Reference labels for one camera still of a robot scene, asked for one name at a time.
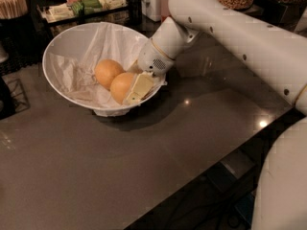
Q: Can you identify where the white slanted bowl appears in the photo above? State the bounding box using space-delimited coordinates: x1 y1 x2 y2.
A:
42 22 167 112

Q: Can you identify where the near grey floor box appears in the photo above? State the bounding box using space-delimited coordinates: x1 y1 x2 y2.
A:
235 193 255 229

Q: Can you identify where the grey floor box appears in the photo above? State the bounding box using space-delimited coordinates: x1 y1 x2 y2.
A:
235 193 255 229
207 150 255 193

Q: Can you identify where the cup of wooden stirrers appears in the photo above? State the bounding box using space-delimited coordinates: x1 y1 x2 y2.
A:
0 0 28 19

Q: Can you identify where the white paper bowl liner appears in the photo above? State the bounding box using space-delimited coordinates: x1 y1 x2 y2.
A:
49 24 169 118

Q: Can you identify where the far grey floor box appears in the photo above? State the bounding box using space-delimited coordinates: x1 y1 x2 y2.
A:
207 150 255 193

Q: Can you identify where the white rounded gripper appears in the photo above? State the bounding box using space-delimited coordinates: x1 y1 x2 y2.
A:
123 39 175 104

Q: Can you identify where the tray of tea bags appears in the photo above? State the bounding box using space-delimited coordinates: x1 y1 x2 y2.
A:
37 0 128 23

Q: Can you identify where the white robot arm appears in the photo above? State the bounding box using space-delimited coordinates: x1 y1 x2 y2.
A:
129 0 307 230

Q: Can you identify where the orange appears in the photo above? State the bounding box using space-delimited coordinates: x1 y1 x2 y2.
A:
94 59 124 89
110 73 135 104

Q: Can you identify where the black wire rack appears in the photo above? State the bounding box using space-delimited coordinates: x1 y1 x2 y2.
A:
0 77 31 120

